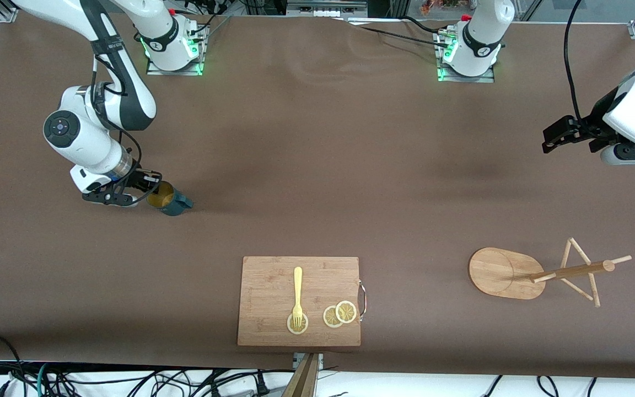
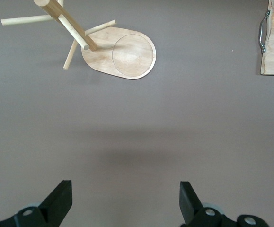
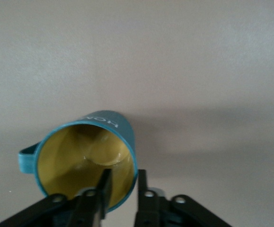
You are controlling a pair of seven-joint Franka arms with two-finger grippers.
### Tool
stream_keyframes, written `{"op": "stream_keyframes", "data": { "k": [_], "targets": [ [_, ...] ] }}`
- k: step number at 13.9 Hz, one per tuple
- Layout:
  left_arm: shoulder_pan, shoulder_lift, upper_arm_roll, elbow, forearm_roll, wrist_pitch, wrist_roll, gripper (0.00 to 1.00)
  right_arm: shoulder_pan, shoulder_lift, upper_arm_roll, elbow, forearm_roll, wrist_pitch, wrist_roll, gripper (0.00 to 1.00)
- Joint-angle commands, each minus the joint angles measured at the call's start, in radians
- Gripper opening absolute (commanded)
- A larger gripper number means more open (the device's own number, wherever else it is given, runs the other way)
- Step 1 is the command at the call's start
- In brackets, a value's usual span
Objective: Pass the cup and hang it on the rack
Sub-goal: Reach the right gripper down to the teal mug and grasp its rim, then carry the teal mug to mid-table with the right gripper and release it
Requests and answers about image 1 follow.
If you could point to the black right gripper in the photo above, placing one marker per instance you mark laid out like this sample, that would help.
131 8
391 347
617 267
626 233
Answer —
139 178

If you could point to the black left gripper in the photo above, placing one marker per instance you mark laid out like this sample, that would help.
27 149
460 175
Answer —
594 122

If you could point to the teal mug yellow inside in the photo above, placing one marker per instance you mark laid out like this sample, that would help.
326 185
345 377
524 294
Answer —
174 205

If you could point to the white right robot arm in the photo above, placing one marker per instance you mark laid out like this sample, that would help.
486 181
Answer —
83 138

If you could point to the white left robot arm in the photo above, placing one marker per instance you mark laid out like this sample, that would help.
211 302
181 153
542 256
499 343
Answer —
483 33

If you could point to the wooden cup rack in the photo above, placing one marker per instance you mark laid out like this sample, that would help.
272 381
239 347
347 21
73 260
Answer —
496 273

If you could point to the orange objects pile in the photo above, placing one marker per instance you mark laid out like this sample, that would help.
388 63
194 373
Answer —
439 5

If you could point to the yellow plastic fork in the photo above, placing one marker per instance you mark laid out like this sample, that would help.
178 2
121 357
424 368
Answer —
297 281

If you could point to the lemon slice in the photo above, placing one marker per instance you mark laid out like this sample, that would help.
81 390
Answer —
303 326
328 317
346 311

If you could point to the black plug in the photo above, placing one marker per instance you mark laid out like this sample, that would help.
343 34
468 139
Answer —
262 384

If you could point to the wooden stand leg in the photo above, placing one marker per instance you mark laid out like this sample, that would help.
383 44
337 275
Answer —
303 380

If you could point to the white power strip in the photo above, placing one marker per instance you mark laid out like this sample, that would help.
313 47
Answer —
326 8

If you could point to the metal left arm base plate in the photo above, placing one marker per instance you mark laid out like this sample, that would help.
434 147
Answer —
488 79

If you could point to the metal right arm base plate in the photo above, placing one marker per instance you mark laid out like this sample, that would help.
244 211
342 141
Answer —
190 69

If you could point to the metal bracket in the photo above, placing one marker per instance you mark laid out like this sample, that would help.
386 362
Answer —
297 359

